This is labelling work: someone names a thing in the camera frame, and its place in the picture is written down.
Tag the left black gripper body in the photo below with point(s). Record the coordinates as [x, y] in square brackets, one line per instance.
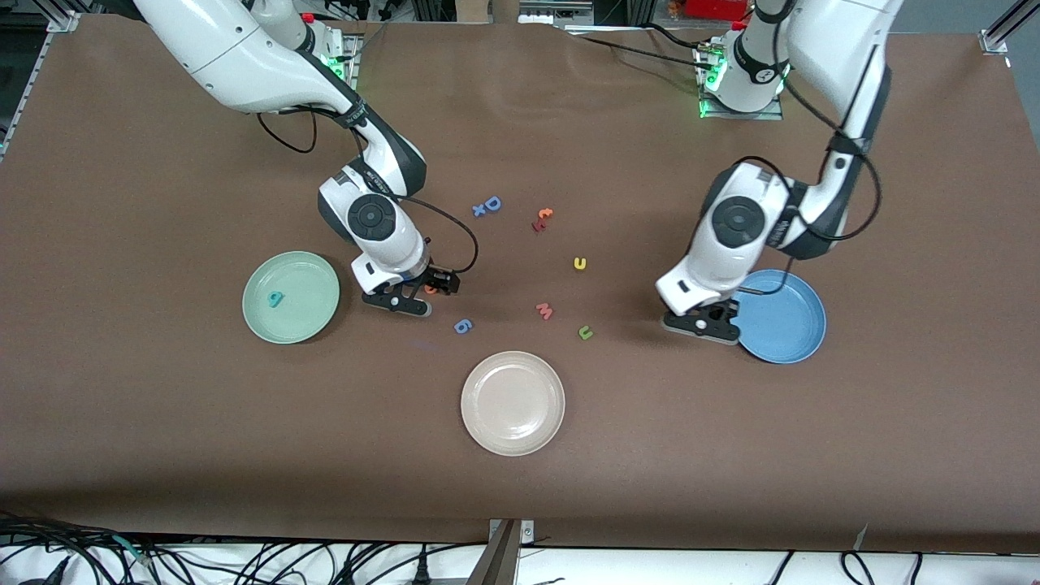
[720, 309]

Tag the teal number 9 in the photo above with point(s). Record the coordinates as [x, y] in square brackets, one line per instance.
[279, 304]

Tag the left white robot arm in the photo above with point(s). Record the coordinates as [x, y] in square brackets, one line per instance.
[735, 223]

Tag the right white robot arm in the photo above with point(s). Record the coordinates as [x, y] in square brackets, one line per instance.
[236, 57]

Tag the blue number 6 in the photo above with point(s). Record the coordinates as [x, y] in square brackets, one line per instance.
[463, 330]

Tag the blue plate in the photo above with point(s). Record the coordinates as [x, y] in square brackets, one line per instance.
[788, 325]

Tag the blue letter D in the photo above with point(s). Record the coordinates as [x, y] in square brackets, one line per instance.
[487, 203]

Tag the pink letter w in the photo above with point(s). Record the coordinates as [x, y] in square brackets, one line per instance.
[544, 310]

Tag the beige plate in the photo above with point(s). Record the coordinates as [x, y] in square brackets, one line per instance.
[513, 403]

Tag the green plate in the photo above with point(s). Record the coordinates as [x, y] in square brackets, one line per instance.
[305, 276]

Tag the red box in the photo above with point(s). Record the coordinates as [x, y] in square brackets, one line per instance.
[715, 8]

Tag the brown table cover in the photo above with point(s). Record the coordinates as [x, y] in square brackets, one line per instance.
[162, 439]

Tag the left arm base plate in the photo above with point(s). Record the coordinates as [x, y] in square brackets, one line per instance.
[715, 114]

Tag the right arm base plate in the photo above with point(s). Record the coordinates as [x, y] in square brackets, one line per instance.
[351, 49]

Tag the grey metal frame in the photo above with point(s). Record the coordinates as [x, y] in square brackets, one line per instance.
[544, 12]

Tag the metal table bracket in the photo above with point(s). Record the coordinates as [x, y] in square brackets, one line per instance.
[504, 556]

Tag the aluminium profile rail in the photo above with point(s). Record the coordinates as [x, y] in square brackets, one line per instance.
[995, 39]
[35, 81]

